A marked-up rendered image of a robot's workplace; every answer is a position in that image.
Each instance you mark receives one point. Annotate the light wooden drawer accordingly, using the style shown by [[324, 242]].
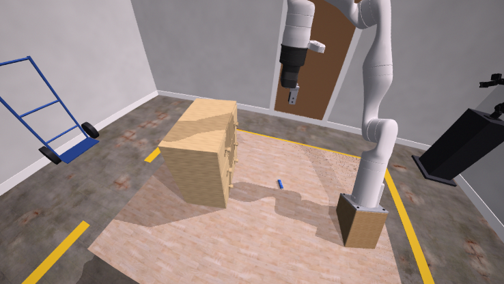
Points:
[[228, 187], [224, 149], [234, 161], [233, 123], [226, 170], [234, 143]]

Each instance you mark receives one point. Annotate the small wooden chest of drawers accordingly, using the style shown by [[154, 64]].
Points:
[[190, 150]]

